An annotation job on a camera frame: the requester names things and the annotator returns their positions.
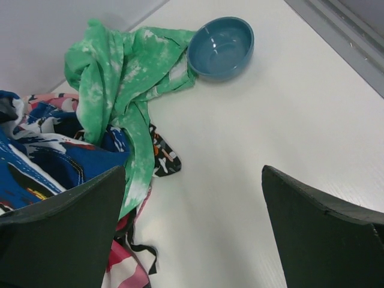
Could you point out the blue white patterned cloth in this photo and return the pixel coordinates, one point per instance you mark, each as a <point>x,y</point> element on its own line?
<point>45,154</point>

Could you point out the green white tie-dye cloth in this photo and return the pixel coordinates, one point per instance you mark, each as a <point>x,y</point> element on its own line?
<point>116,74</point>

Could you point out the pink striped cloth with straps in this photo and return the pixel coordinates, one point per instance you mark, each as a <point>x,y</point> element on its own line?
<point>123,267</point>

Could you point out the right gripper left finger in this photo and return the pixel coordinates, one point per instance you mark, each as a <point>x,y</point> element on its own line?
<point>65,240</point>

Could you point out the black orange patterned cloth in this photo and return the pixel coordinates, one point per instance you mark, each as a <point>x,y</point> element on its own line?
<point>166,160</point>

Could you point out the blue ceramic bowl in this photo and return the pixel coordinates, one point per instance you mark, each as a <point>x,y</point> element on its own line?
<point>221,49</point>

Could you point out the pink white patterned cloth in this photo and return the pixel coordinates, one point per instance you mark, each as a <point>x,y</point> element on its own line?
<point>65,102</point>

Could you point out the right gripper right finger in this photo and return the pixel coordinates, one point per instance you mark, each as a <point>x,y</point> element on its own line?
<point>322,241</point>

